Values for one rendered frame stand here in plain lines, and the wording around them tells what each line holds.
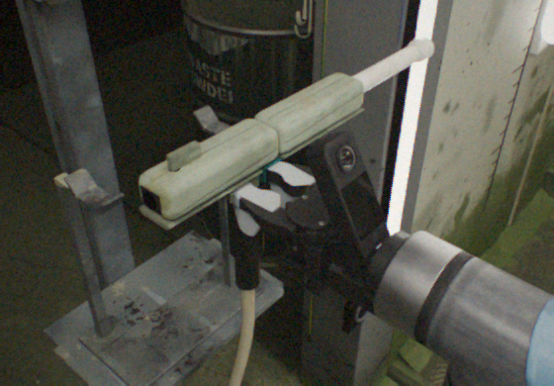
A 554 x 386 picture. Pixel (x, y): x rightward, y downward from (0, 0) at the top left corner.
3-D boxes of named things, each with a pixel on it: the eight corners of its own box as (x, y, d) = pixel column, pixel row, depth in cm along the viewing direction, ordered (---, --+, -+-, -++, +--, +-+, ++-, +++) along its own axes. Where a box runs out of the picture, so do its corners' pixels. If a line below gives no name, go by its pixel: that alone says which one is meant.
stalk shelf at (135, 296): (193, 235, 112) (193, 229, 111) (284, 294, 100) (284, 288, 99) (44, 336, 93) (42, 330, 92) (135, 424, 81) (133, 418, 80)
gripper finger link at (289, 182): (242, 196, 69) (296, 237, 64) (240, 153, 66) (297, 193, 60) (263, 185, 71) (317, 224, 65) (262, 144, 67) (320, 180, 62)
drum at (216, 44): (179, 197, 246) (151, -18, 193) (299, 158, 269) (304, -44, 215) (242, 288, 205) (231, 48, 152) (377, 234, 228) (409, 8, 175)
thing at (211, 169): (185, 352, 64) (163, 178, 51) (156, 330, 67) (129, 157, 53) (419, 166, 94) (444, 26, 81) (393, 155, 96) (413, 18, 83)
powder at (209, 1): (160, -9, 194) (160, -13, 193) (302, -34, 215) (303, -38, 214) (233, 53, 156) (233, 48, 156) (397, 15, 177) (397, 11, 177)
